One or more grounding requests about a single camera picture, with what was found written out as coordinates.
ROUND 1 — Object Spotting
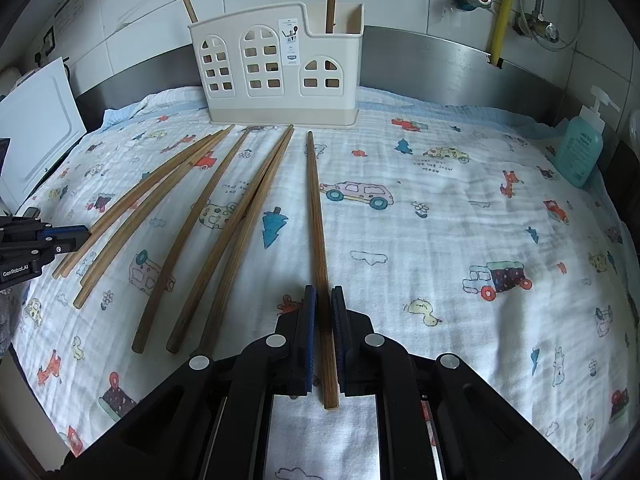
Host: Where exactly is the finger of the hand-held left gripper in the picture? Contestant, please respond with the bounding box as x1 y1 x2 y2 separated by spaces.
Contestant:
40 224 94 242
34 238 83 267

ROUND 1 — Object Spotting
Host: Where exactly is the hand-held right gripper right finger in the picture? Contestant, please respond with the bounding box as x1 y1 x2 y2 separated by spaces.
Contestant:
330 285 583 480

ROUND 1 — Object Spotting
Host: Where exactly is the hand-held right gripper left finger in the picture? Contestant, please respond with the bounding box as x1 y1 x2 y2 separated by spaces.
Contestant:
47 285 317 480

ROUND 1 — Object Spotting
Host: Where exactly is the single long wooden chopstick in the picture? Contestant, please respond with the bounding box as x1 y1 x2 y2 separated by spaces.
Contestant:
306 131 340 409

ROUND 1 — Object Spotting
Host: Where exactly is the set of wooden chopsticks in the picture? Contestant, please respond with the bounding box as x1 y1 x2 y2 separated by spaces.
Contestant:
52 124 296 356

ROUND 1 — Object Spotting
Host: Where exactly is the cream plastic utensil holder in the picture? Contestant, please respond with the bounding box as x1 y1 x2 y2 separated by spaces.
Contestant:
188 2 365 127

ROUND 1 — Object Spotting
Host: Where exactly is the grey crumpled cloth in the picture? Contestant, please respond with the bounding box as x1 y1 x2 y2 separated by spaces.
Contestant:
0 287 23 356

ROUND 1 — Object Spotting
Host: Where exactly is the white appliance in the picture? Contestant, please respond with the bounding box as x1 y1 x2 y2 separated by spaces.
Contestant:
0 57 88 213

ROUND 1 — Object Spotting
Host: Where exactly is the printed white blanket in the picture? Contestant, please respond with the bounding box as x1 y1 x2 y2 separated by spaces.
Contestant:
10 85 632 480

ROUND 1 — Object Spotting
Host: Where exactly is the teal pump soap bottle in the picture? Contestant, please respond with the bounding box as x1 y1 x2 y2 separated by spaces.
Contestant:
551 86 622 189

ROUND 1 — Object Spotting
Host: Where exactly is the plain metal valve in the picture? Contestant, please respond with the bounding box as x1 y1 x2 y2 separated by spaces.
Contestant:
520 10 562 44

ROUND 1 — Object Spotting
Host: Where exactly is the wall socket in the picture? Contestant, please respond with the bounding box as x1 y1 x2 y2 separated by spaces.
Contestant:
36 26 57 59

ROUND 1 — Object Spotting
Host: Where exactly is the white wall label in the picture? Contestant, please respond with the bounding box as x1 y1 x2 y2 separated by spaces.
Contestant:
51 0 84 37

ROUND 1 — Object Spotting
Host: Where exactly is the yellow gas hose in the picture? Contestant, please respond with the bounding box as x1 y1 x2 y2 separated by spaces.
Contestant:
486 0 519 70

